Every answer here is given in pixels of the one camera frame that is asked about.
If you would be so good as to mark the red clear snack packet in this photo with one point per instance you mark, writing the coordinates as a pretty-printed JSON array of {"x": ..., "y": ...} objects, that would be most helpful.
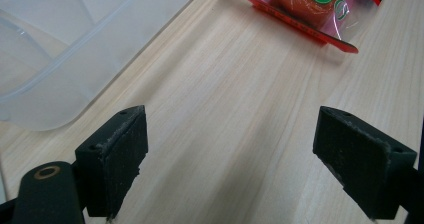
[{"x": 300, "y": 7}]

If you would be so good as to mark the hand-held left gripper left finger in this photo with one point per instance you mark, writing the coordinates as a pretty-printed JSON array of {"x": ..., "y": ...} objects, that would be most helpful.
[{"x": 110, "y": 164}]

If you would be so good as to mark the translucent plastic container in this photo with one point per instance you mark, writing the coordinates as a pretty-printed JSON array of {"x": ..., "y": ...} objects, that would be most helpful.
[{"x": 60, "y": 44}]

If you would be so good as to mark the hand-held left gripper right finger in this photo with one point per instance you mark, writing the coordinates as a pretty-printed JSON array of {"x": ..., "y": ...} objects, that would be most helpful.
[{"x": 360, "y": 160}]

